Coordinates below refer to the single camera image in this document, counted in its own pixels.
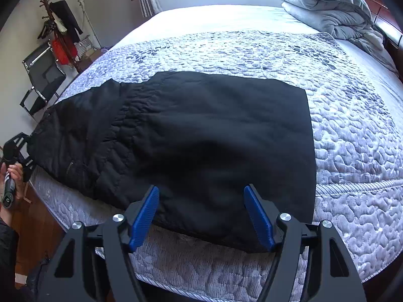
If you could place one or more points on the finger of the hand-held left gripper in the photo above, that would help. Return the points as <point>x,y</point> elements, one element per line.
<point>17,140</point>
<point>28,166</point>

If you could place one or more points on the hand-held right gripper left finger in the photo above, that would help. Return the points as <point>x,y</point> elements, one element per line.
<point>143,220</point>

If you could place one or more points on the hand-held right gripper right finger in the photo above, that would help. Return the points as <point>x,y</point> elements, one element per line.
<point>258,217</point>

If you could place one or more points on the black pants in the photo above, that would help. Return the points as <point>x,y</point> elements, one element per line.
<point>204,132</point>

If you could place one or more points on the person's left hand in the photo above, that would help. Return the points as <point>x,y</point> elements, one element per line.
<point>17,177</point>

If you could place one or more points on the black chrome chair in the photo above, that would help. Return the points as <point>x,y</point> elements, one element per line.
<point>47,81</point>

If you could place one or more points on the red bag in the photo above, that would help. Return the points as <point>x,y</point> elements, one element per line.
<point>63,52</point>

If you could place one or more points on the quilted lilac bedspread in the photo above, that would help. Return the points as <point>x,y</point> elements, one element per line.
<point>346,132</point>

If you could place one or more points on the black hanging garment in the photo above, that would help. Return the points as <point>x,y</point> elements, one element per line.
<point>67,19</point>

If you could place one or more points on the wooden coat rack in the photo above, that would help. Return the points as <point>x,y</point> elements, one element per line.
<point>48,9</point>

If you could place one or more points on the wooden bed with pale sheet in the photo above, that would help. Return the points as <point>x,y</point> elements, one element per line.
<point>220,19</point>

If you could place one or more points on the folded grey duvet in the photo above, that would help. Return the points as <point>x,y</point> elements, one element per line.
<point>346,25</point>

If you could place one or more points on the dark wooden headboard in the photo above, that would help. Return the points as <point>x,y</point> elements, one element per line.
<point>390,28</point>

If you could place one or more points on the white wall pipe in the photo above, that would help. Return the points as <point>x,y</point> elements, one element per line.
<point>88,22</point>

